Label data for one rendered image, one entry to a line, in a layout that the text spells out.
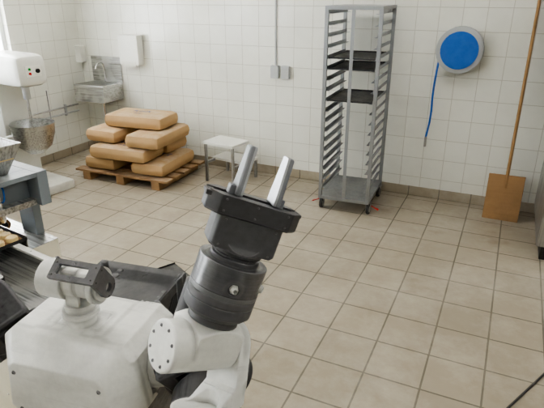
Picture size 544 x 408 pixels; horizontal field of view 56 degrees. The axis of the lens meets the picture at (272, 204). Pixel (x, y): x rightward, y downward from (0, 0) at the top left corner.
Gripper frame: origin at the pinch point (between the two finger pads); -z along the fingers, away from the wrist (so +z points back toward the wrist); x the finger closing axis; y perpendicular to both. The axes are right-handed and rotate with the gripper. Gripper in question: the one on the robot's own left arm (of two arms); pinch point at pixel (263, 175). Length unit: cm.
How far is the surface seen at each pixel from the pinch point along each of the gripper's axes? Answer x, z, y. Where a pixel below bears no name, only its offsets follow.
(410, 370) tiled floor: -165, 96, 160
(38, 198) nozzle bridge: 41, 62, 183
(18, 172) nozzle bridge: 52, 53, 182
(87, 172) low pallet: 33, 117, 527
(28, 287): 32, 87, 144
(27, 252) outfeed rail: 38, 80, 163
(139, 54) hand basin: 17, -25, 578
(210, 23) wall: -43, -81, 522
